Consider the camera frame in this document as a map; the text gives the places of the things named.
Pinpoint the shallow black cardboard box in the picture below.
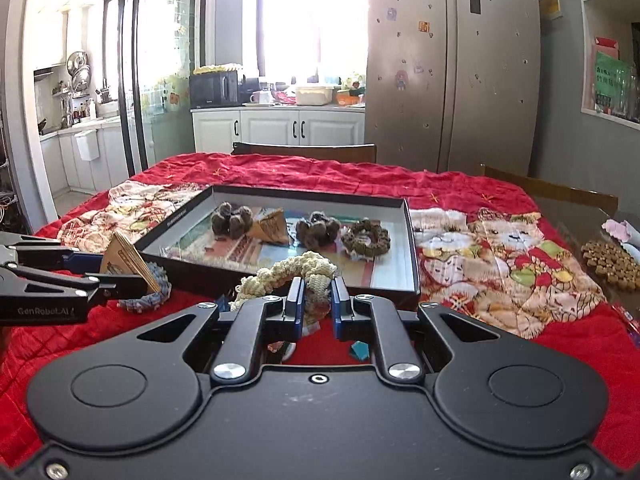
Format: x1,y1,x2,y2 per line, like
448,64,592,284
133,184,421,297

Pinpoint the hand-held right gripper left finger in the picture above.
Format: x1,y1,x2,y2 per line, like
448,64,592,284
135,276,307,384

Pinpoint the black framed glass door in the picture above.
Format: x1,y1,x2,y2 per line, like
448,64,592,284
119,0,217,177

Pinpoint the yellow fringed cloth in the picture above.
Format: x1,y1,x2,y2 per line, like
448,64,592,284
192,62,243,76

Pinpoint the white hanging bin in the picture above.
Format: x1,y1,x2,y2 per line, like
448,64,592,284
73,129,100,162

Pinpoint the black microwave oven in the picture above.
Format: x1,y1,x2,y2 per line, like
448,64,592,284
188,70,246,110

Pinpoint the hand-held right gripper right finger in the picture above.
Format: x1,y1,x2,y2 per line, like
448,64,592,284
330,276,503,383

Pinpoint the grey refrigerator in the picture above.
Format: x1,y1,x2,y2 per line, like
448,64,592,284
364,0,542,174

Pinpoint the white plastic container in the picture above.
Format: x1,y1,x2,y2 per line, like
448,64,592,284
294,85,335,107

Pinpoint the brown fuzzy hair claw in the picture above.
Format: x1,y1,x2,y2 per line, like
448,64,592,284
295,211,342,250
210,202,254,239

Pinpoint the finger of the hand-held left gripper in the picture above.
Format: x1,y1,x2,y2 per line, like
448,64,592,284
0,232,107,271
0,265,150,302

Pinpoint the blue knitted scrunchie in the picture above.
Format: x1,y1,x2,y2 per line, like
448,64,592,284
117,259,173,314

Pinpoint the metal kitchen dish rack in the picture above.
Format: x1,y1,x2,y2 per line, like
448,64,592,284
50,49,97,127

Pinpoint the brown pyramid paper packet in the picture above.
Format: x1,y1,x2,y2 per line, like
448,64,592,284
248,208,291,246
99,231,152,282

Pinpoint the cream knitted scrunchie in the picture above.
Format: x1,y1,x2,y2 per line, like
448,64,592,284
234,251,337,322

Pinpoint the white wall shelf niche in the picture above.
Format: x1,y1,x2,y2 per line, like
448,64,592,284
574,0,640,127

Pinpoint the brown knitted scrunchie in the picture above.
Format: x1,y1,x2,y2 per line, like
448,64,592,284
341,218,391,261

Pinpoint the green printed box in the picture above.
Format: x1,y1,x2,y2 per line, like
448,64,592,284
593,44,634,114

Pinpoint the red printed blanket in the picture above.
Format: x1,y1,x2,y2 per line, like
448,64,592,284
0,152,640,461

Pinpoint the brown beaded mat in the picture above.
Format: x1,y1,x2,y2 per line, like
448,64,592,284
580,239,640,294

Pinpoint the white kitchen cabinet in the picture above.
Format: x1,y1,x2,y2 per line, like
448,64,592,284
191,105,367,156

